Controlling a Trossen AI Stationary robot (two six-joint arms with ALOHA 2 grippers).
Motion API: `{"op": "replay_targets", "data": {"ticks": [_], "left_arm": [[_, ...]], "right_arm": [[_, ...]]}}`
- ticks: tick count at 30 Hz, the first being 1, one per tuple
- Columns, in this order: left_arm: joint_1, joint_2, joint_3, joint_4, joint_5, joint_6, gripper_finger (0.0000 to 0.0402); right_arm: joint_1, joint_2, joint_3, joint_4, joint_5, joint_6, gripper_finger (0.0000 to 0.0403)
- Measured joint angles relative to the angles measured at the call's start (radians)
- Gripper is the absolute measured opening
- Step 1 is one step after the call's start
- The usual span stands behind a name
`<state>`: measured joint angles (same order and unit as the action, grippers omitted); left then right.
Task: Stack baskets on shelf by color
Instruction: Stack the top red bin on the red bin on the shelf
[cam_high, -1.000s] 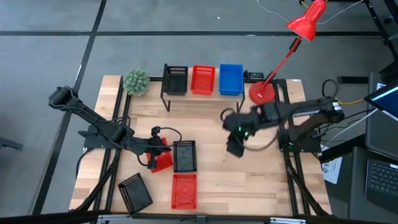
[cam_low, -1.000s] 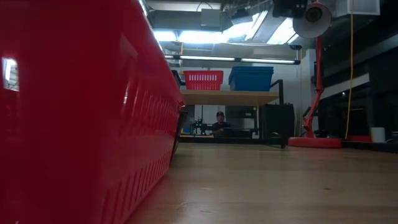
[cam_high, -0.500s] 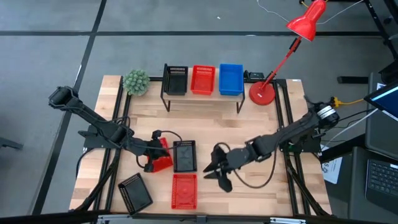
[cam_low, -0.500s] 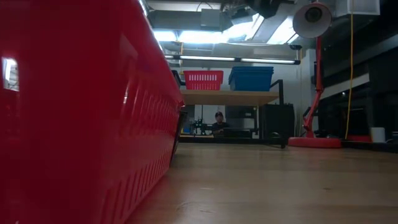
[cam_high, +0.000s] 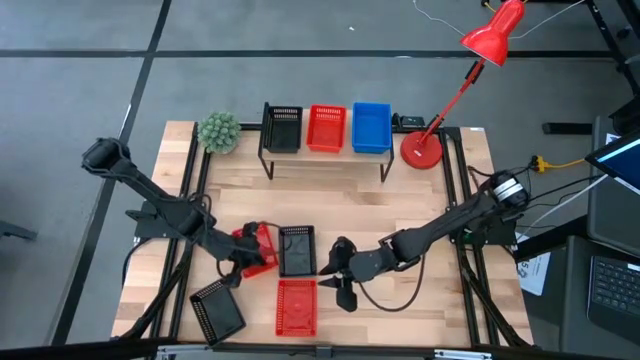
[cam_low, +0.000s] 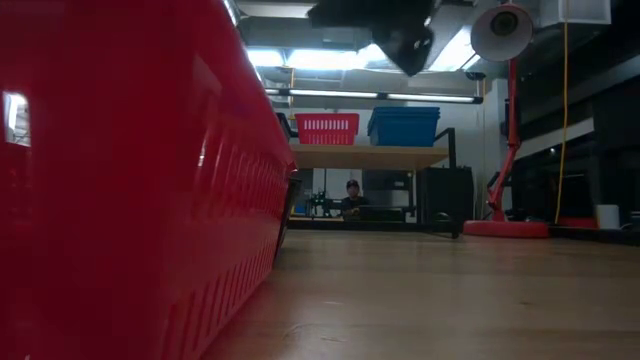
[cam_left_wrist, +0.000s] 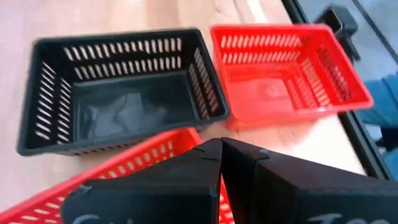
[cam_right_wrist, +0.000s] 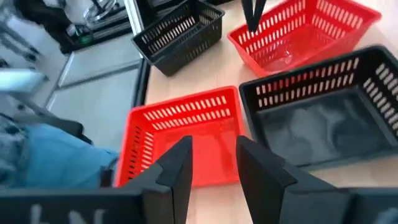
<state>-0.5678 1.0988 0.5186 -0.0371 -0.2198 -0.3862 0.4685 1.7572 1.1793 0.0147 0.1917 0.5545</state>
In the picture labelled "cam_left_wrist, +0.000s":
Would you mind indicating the black table-level camera mount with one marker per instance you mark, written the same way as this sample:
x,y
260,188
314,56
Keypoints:
x,y
339,25

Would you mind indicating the black plastic slotted basket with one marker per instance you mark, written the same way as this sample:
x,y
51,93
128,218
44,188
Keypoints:
x,y
124,105

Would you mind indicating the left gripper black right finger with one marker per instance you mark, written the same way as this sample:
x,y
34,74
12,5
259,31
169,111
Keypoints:
x,y
295,193

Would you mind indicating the person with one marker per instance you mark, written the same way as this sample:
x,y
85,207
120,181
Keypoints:
x,y
382,102

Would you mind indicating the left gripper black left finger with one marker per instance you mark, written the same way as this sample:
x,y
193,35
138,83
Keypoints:
x,y
149,193

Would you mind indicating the red plastic slotted basket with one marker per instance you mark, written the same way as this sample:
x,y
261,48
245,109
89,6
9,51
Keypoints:
x,y
130,161
264,93

